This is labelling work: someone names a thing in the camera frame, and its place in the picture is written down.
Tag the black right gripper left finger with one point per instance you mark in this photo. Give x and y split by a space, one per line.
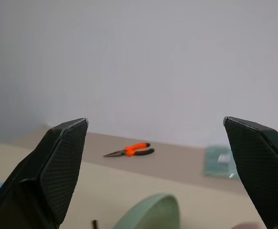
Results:
45 176

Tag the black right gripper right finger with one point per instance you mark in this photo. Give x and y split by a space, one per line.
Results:
263 171

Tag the green clear plastic packet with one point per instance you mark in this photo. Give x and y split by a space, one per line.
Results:
219 161

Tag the pink plate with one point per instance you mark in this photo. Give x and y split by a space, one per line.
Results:
247 225

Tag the orange and black needle-nose pliers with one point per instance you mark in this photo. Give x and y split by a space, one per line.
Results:
132 150

